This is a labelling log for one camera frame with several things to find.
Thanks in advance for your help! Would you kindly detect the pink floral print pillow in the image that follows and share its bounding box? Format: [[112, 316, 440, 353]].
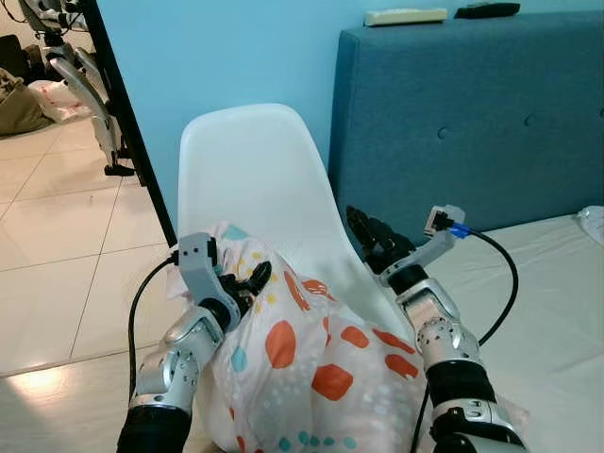
[[168, 222, 530, 453]]

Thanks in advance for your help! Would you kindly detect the white plastic chair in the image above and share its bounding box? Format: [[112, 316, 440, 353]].
[[177, 102, 421, 343]]

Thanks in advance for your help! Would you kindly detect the blue upholstered headboard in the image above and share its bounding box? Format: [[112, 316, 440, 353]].
[[327, 9, 604, 239]]

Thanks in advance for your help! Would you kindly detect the mattress with beige sheet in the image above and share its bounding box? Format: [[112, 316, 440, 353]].
[[425, 215, 604, 453]]

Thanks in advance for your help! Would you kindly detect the white remote control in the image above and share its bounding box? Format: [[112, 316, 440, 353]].
[[365, 8, 449, 27]]

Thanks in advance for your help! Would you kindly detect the black remote control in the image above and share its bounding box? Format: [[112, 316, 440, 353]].
[[454, 2, 522, 20]]

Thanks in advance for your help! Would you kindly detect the pink white plastic bag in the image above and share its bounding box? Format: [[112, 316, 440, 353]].
[[28, 80, 92, 125]]

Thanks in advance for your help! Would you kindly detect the silver background robot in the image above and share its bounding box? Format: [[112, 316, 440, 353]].
[[19, 0, 139, 178]]

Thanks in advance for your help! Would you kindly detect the olive green bag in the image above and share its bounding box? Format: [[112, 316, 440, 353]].
[[0, 68, 54, 137]]

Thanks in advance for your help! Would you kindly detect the black bag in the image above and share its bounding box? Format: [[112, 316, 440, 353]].
[[0, 36, 35, 82]]

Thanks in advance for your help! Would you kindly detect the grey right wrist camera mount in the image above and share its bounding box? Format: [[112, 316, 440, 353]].
[[377, 205, 467, 286]]

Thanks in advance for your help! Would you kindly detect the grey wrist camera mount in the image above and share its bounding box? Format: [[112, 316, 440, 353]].
[[377, 205, 467, 286], [176, 232, 243, 328]]

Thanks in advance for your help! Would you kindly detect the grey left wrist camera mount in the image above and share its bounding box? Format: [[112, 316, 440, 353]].
[[176, 232, 243, 328]]

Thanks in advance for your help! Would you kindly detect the black door frame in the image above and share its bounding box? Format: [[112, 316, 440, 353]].
[[79, 0, 179, 247]]

